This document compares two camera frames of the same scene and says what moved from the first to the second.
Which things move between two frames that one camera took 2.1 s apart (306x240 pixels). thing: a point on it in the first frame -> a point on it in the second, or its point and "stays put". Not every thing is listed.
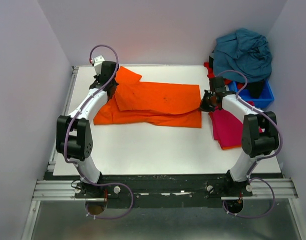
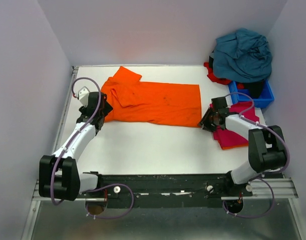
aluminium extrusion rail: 64,190 stays put
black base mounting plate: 167,191 stays put
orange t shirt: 132,102 stays put
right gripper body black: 205,103 -> 206,119
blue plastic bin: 266,99 stays put
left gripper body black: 112,88 -> 104,108
